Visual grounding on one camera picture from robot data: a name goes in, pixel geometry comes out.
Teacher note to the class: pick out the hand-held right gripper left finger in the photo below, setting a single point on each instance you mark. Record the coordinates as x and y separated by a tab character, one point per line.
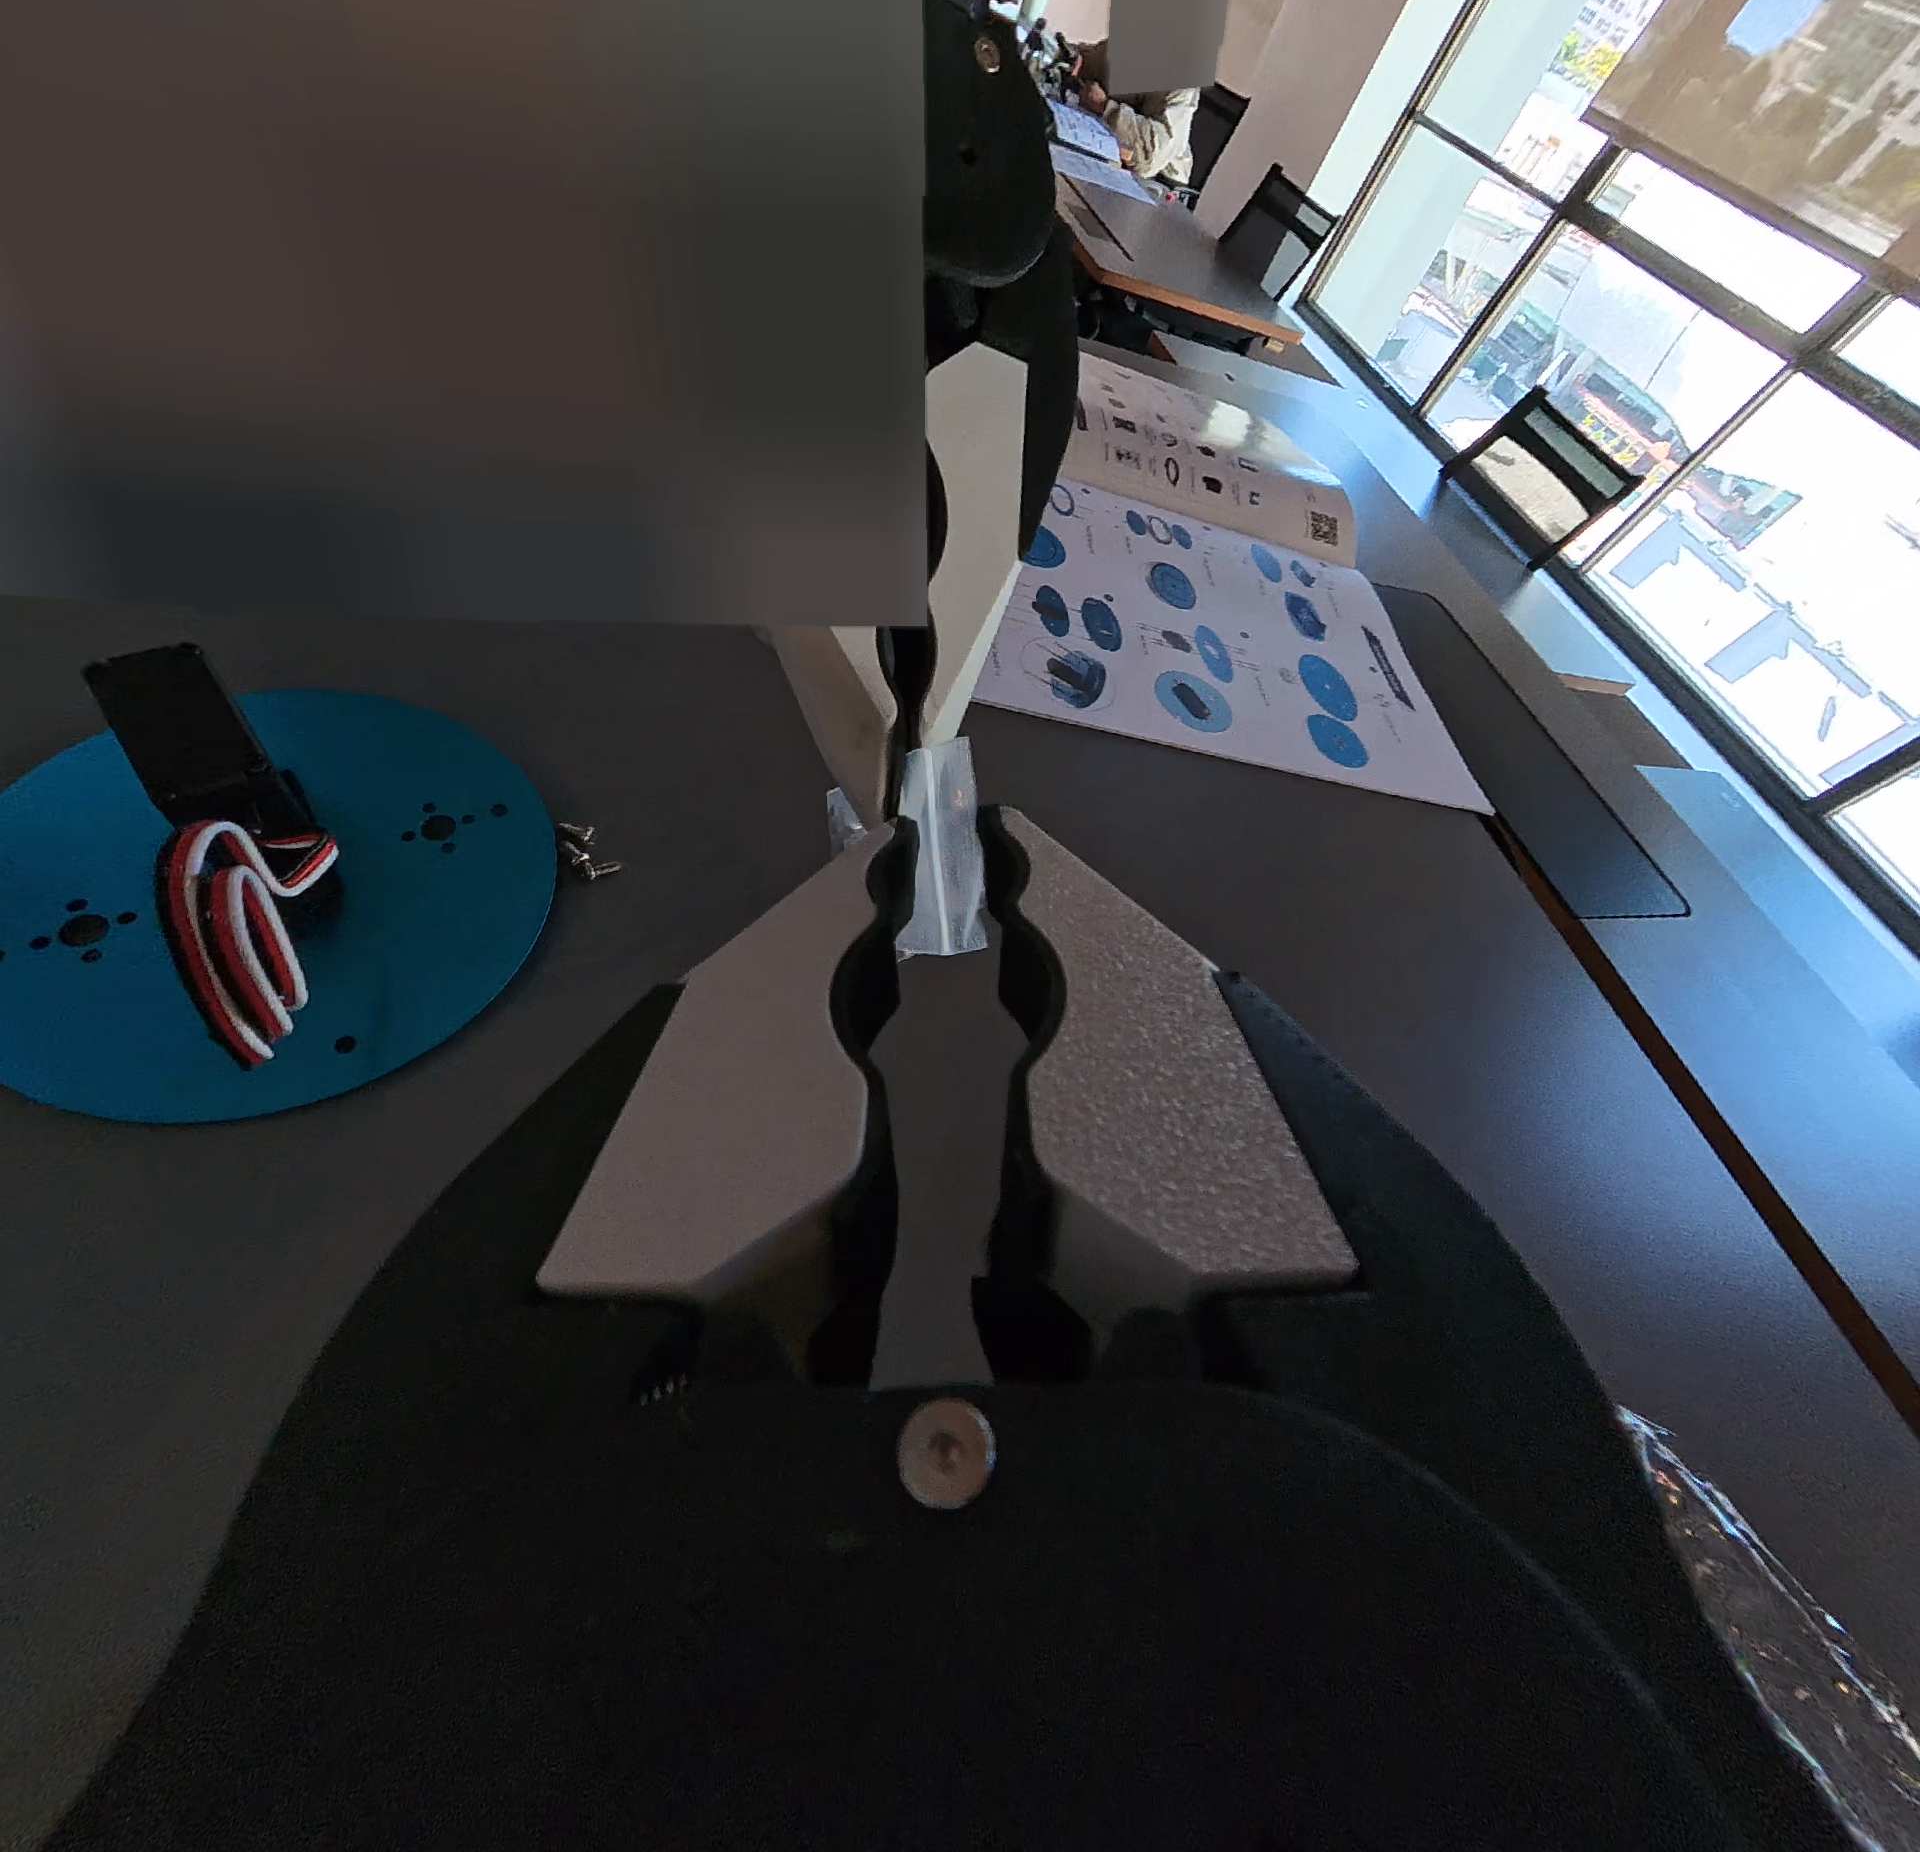
720	1132

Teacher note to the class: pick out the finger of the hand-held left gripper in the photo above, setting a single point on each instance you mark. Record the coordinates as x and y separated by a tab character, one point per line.
983	502
841	667

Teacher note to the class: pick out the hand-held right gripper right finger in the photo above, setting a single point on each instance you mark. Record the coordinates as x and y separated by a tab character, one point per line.
1185	1103

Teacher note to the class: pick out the clear bag of nuts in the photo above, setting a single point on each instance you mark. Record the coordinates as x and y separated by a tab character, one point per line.
947	892

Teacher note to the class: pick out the dark grey desk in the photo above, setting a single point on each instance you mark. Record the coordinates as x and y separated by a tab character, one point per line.
1349	1057

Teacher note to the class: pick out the wood-edged grey desk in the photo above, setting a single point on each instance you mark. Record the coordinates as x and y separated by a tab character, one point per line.
1172	263

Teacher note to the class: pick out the light grey desk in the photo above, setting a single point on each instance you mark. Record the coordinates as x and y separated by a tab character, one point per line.
1396	456

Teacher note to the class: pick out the black desk flap panel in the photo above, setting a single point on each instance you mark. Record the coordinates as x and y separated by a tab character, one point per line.
1530	773

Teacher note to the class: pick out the black office chair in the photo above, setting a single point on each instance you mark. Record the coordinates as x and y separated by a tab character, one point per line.
1218	134
1274	232

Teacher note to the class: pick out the illustrated assembly manual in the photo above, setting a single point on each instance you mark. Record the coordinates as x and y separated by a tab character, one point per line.
1247	652

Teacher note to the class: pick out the blue round metal plate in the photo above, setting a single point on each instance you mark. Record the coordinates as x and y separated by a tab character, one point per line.
436	982

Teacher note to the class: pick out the black mesh chair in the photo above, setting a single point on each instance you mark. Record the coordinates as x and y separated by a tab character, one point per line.
1561	456

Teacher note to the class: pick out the beige roller blind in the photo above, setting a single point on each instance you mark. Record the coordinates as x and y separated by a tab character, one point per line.
1771	66

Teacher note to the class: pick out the crumpled clear plastic wrap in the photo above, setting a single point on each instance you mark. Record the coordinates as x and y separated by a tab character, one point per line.
1800	1657

